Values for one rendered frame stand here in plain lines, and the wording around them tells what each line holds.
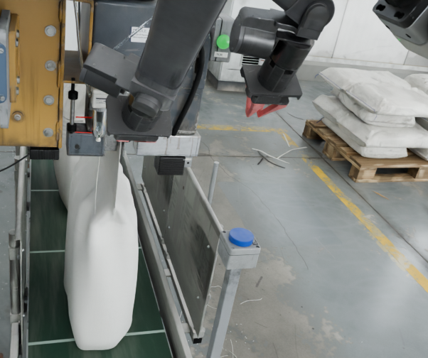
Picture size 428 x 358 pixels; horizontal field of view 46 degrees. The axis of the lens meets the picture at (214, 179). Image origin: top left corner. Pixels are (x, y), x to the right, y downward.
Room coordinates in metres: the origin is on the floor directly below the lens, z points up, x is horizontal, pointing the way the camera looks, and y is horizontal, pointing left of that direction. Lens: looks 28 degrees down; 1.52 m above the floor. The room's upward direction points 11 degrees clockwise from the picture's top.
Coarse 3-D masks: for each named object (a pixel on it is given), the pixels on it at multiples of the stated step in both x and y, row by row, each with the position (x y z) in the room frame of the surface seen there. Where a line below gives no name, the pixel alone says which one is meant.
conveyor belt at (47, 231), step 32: (32, 160) 2.03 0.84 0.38; (32, 192) 1.76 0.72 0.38; (32, 224) 1.55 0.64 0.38; (64, 224) 1.59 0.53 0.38; (32, 256) 1.37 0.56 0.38; (64, 256) 1.40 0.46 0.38; (32, 288) 1.22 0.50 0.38; (64, 288) 1.24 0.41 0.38; (32, 320) 1.09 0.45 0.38; (64, 320) 1.11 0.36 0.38; (160, 320) 1.19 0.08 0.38; (32, 352) 0.98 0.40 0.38; (64, 352) 1.00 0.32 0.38; (96, 352) 1.02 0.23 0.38; (128, 352) 1.04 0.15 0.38; (160, 352) 1.06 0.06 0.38
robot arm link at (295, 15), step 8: (272, 0) 0.77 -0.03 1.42; (280, 0) 0.77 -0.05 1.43; (288, 0) 0.77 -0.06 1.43; (296, 0) 0.77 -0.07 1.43; (304, 0) 0.77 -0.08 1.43; (312, 0) 0.78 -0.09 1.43; (320, 0) 0.78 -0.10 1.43; (328, 0) 0.78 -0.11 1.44; (288, 8) 0.78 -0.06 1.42; (296, 8) 0.78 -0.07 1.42; (304, 8) 0.78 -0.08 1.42; (328, 8) 0.79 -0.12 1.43; (296, 16) 0.78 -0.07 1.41
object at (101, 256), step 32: (96, 160) 1.25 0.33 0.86; (96, 192) 1.10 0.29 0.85; (128, 192) 1.17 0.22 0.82; (96, 224) 1.01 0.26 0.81; (128, 224) 1.04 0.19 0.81; (96, 256) 0.99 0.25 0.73; (128, 256) 1.02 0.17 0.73; (96, 288) 0.99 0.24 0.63; (128, 288) 1.03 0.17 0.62; (96, 320) 0.99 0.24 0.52; (128, 320) 1.05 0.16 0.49
